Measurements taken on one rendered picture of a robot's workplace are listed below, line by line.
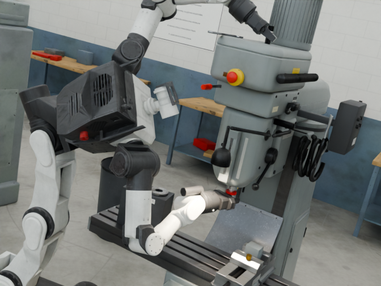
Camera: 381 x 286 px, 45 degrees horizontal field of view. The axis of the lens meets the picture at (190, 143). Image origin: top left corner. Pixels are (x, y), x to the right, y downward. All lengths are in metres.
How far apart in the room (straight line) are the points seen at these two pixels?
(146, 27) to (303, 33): 0.64
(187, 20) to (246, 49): 5.25
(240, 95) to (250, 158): 0.25
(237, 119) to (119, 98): 0.50
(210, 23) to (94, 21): 2.10
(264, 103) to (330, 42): 4.42
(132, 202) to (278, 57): 0.71
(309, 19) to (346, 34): 4.06
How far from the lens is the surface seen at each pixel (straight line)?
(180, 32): 6.93
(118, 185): 3.79
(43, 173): 1.89
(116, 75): 1.61
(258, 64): 1.63
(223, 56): 1.69
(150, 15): 1.89
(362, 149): 6.08
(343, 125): 1.99
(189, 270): 2.06
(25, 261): 2.12
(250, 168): 1.84
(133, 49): 1.77
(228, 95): 1.79
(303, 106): 2.17
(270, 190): 2.32
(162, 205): 2.12
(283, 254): 2.44
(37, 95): 1.89
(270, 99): 1.72
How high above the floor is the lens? 1.93
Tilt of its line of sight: 15 degrees down
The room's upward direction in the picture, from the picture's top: 12 degrees clockwise
